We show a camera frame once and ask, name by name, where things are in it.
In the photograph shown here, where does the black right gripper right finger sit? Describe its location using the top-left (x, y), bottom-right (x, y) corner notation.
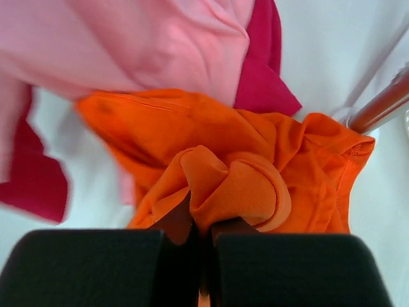
top-left (209, 219), bottom-right (392, 306)

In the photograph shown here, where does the magenta t shirt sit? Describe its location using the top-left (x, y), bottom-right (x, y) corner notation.
top-left (1, 1), bottom-right (301, 223)

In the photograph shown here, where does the orange t shirt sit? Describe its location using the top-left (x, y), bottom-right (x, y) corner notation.
top-left (76, 90), bottom-right (375, 234)

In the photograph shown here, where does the silver rack upright pole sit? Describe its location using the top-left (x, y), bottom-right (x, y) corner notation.
top-left (334, 65), bottom-right (408, 135)

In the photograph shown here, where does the pink t shirt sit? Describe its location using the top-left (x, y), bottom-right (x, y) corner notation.
top-left (0, 0), bottom-right (256, 205)

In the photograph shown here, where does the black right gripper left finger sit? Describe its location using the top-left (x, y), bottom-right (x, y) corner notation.
top-left (1, 197), bottom-right (200, 306)

